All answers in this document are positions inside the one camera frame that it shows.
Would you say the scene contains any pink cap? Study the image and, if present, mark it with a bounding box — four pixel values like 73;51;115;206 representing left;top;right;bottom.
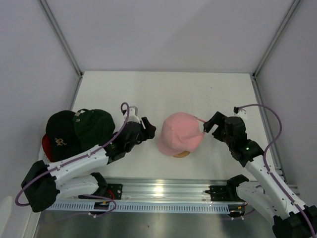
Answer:
157;112;205;156

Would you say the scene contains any dark green cap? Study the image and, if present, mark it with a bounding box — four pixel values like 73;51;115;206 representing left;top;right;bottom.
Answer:
72;109;115;151

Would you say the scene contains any black cap gold logo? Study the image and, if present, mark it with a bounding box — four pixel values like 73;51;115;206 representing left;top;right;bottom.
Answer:
46;110;82;162

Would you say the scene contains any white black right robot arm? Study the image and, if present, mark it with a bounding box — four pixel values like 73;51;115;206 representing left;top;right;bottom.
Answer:
203;112;317;238

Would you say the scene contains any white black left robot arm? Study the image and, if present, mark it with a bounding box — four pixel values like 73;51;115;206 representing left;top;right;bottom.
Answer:
21;117;156;213

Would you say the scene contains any wooden hat stand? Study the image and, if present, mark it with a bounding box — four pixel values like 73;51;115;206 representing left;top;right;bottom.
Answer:
173;151;191;158

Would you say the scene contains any red cap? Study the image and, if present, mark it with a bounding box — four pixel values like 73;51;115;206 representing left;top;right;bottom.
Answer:
42;134;53;162

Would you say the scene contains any white plastic bin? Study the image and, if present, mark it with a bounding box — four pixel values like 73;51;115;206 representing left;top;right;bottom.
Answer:
38;151;51;164

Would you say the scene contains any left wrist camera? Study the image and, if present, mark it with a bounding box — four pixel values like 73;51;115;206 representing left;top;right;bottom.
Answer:
121;106;140;123

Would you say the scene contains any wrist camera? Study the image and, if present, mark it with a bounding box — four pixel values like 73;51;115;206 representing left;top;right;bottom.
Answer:
121;106;140;123
233;107;248;121

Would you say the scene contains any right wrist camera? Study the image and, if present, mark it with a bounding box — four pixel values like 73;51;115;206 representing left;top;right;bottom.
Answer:
233;107;248;121

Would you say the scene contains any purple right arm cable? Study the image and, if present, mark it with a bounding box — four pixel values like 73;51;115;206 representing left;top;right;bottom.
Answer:
237;103;313;238

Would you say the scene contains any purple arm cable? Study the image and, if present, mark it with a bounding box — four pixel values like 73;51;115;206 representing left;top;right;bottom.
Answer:
15;102;129;219
237;103;313;238

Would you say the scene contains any aluminium frame post right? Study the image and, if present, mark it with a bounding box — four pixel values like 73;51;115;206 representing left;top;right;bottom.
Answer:
253;0;304;76

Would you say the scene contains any aluminium frame post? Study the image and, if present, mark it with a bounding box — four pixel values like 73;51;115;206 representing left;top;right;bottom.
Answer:
253;0;304;76
37;0;84;76

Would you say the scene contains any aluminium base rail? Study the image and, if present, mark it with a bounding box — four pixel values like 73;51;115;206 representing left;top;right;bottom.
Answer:
48;176;302;206

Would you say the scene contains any black left mounting bracket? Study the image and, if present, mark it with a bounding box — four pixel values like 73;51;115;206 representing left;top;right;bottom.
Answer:
106;183;123;200

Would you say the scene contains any black mounting bracket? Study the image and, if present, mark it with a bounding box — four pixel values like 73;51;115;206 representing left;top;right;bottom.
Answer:
106;183;123;200
204;185;231;202

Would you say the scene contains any black right mounting bracket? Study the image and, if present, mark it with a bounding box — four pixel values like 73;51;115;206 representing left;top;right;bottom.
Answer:
204;185;231;202

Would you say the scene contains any white slotted cable duct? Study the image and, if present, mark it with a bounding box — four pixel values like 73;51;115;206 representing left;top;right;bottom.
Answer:
48;201;230;214

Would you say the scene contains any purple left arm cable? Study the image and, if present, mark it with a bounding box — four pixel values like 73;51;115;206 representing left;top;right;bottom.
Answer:
15;102;129;219

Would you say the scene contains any aluminium frame post left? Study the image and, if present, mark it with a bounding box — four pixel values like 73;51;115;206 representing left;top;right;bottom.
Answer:
37;0;84;76

